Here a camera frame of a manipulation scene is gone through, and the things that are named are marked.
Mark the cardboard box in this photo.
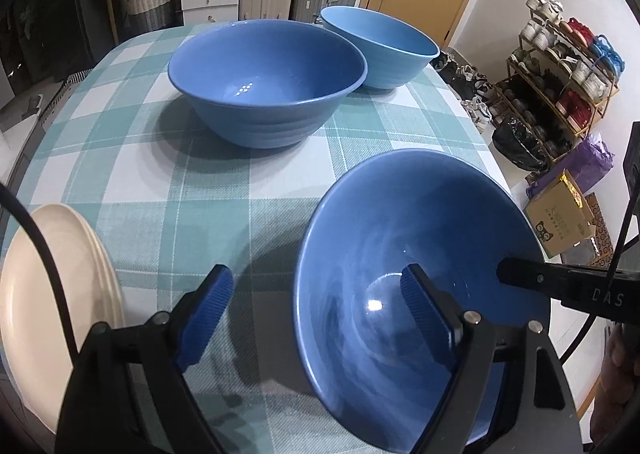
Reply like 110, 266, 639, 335
525, 169, 597, 258

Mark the black cable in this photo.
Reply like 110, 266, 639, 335
0, 180, 82, 365

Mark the wooden shoe rack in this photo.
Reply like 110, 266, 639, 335
497, 0, 626, 164

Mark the white trash bin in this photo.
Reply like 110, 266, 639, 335
491, 116, 549, 174

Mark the blue bowl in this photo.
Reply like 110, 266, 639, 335
320, 6, 440, 90
293, 149, 550, 453
167, 19, 368, 150

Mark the person's right hand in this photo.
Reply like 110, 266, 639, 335
590, 324, 639, 453

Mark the woven laundry basket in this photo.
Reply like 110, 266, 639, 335
125, 0, 176, 35

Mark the teal checkered tablecloth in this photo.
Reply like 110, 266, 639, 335
10, 28, 503, 453

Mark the purple plastic bag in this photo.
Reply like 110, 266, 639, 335
526, 133, 615, 200

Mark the cream plate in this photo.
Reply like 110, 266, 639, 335
1, 204, 125, 431

